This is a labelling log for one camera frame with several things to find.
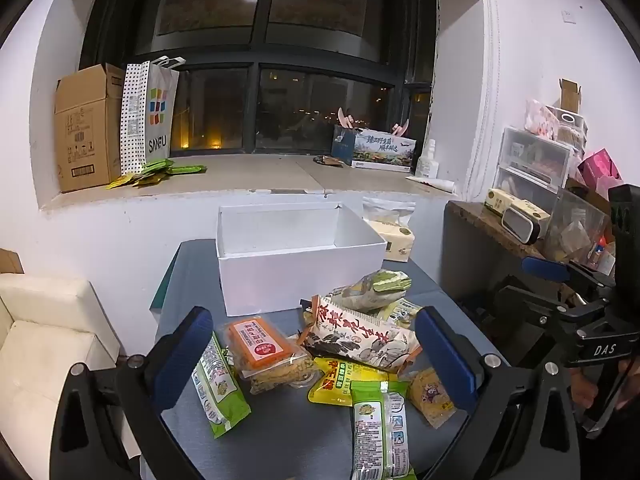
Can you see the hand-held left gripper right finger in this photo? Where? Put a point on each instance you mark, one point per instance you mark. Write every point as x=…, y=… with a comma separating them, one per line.
x=445, y=360

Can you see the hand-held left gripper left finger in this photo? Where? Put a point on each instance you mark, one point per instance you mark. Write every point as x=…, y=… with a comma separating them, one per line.
x=182, y=357

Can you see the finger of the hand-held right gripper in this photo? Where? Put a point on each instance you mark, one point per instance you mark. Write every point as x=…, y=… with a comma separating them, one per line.
x=525, y=305
x=545, y=266

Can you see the small panda print packet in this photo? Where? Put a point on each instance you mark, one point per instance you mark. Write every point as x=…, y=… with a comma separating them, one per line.
x=432, y=400

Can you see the white yellow snack packet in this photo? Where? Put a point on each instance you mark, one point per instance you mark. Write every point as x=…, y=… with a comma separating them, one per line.
x=400, y=312

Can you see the orange snack packet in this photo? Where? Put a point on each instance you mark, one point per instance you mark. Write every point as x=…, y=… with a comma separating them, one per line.
x=257, y=342

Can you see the large red white snack bag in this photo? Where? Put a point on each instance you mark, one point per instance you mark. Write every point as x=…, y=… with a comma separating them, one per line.
x=360, y=342

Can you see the long green white snack packet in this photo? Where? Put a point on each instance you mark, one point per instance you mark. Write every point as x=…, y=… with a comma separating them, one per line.
x=380, y=430

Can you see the green beige snack bag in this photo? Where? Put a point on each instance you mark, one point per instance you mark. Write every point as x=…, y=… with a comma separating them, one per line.
x=372, y=287

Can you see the clear noodle snack pack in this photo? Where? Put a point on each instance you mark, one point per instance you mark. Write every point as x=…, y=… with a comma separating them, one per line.
x=285, y=374

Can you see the white storage box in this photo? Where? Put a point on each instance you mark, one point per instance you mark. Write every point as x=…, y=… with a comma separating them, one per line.
x=300, y=270

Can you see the person's right hand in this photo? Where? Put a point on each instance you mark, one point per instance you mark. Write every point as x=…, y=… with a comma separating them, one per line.
x=582, y=392

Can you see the clear plastic container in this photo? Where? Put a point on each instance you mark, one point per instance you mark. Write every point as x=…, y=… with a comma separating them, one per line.
x=575, y=230

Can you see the white black speaker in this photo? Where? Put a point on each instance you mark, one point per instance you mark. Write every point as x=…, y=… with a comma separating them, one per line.
x=520, y=225

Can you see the dark side table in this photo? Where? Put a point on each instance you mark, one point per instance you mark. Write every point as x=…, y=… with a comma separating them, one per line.
x=475, y=260

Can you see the cream green carton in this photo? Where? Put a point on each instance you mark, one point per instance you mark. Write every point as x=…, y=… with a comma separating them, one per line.
x=500, y=199

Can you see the pink box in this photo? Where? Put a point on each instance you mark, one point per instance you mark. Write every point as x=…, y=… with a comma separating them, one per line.
x=600, y=167

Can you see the clear plastic drawer unit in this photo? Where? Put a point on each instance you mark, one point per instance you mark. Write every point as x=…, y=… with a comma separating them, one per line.
x=530, y=165

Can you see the cream soft tissue pack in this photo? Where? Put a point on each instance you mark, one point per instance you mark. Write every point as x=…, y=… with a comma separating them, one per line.
x=395, y=240

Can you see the white desktop organizer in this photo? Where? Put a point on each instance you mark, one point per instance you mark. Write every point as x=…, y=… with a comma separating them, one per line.
x=572, y=130

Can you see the pink patterned pouch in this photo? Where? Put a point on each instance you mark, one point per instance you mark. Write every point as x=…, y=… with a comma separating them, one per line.
x=540, y=119

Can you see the white plastic bottle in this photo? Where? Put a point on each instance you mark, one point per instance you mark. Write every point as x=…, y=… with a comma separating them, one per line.
x=426, y=160

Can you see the small open cardboard box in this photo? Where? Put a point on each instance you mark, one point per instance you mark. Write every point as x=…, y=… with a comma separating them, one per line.
x=570, y=94

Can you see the pile of green sachets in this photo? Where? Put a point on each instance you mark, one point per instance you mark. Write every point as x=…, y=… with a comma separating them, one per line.
x=150, y=172

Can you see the pink paper ornament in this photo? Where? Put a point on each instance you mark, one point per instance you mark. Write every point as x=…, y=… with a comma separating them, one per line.
x=345, y=117
x=402, y=127

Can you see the brown cardboard piece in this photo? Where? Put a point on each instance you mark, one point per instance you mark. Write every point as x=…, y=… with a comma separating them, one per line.
x=7, y=261

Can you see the landscape print tissue box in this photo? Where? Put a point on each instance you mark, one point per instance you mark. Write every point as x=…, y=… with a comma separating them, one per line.
x=382, y=150

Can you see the white dotted shopping bag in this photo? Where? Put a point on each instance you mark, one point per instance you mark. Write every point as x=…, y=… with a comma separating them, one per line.
x=155, y=130

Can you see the brown snack packet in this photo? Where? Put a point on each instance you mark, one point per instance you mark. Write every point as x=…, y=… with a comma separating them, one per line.
x=329, y=161

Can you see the dark blue gift bag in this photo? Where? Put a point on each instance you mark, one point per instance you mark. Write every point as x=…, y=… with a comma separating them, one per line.
x=342, y=145

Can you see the brown cardboard box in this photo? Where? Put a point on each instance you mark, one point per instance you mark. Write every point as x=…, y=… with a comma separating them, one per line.
x=82, y=125

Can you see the dark window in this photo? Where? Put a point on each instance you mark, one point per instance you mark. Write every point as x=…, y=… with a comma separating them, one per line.
x=300, y=35

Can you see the white wall switch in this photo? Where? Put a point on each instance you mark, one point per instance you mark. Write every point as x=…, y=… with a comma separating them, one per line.
x=569, y=16

